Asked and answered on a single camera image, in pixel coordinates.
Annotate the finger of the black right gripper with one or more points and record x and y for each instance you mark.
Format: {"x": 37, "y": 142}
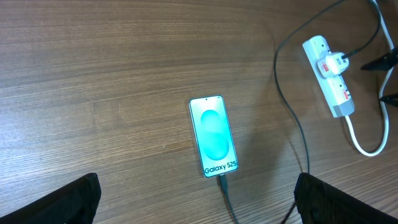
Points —
{"x": 390, "y": 99}
{"x": 383, "y": 63}

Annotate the white power strip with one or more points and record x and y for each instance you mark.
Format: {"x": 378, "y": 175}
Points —
{"x": 334, "y": 89}

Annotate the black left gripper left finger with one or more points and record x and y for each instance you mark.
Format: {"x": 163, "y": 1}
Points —
{"x": 76, "y": 202}

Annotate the white charger plug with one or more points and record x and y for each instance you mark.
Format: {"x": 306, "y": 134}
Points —
{"x": 332, "y": 65}

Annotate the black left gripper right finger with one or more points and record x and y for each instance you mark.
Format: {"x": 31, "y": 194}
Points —
{"x": 320, "y": 203}

